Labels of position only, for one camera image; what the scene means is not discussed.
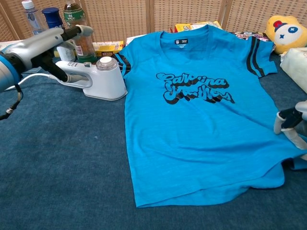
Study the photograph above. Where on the dark pink snack package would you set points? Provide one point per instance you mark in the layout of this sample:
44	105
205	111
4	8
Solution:
242	35

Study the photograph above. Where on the white pink package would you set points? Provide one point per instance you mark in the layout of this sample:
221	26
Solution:
130	40

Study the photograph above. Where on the blue printed t-shirt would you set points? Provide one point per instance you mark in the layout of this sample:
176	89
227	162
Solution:
192	143

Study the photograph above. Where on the white bottle blue cap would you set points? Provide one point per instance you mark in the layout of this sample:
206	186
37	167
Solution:
51	18

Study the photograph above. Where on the dark teal table cloth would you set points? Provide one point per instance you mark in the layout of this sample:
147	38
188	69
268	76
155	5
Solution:
60	155

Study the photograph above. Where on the green tea bottle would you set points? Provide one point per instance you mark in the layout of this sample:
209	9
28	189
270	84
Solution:
74	16

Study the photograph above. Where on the white handheld garment steamer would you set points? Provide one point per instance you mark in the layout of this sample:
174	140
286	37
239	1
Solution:
108	83

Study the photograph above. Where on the yellow snack bag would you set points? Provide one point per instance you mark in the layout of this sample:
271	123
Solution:
182	26

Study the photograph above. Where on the white folded cloth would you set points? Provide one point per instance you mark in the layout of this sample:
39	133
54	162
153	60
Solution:
296	67

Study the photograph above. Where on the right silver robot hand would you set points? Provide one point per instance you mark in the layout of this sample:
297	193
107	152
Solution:
295	119

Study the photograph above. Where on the clear water bottle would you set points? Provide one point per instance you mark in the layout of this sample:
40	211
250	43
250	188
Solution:
33	21

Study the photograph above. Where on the yellow snack box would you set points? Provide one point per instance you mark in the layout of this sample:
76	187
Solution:
105	49

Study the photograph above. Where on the yellow plush toy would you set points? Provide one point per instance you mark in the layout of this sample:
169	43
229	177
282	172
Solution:
285	33

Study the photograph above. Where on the wicker folding screen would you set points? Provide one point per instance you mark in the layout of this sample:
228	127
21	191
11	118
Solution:
115	19

